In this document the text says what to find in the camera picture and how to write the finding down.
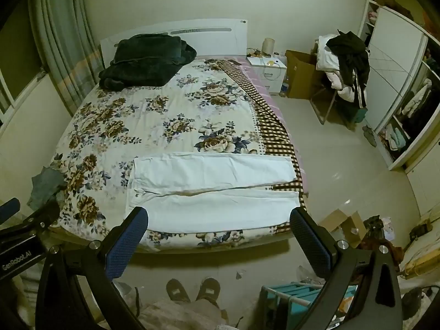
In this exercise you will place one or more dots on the dark clutter pile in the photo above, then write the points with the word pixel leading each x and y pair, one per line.
pixel 381 237

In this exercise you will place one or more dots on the grey cloth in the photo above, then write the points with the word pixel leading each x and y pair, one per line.
pixel 46 185

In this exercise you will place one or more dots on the white nightstand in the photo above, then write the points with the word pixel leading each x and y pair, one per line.
pixel 271 79

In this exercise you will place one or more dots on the white wardrobe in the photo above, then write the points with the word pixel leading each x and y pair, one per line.
pixel 395 58

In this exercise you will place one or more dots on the large brown cardboard box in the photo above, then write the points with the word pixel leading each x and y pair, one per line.
pixel 300 75

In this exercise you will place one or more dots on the person's light trousers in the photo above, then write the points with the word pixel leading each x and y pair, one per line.
pixel 182 316

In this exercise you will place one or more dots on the teal rack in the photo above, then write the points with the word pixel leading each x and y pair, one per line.
pixel 285 290

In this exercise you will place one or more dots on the white pants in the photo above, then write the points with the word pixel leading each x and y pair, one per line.
pixel 206 209

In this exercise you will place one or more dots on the hanging white jacket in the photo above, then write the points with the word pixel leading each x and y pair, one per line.
pixel 417 96

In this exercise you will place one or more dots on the chair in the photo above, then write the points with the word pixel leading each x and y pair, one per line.
pixel 326 105

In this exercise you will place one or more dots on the small open cardboard box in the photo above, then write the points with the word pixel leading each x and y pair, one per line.
pixel 347 228

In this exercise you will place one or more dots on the dark green blanket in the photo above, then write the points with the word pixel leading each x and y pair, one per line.
pixel 144 62

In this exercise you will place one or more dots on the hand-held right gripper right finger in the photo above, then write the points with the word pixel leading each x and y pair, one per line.
pixel 309 244

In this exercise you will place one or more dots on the folded teal clothes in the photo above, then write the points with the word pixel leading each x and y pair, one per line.
pixel 395 139

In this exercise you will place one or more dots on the pile of white clothes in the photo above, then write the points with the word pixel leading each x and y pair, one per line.
pixel 326 58

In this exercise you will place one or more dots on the brown slipper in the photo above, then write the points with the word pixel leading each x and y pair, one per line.
pixel 177 290
pixel 208 290

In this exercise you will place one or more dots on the white bed headboard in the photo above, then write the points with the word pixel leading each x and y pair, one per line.
pixel 206 36

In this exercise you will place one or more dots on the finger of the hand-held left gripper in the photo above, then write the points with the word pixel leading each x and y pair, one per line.
pixel 37 220
pixel 8 210

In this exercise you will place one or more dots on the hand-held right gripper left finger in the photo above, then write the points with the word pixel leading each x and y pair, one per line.
pixel 127 244

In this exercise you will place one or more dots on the clear water bottle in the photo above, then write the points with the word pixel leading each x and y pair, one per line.
pixel 284 88

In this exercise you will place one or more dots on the grey-green curtain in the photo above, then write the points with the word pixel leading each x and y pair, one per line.
pixel 58 41

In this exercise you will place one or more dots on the floral checked bedsheet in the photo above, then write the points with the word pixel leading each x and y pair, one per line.
pixel 154 110

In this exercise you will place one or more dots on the grey slippers pair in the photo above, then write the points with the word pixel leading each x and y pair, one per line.
pixel 370 136

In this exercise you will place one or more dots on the clear plastic bag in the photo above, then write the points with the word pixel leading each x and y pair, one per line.
pixel 307 273

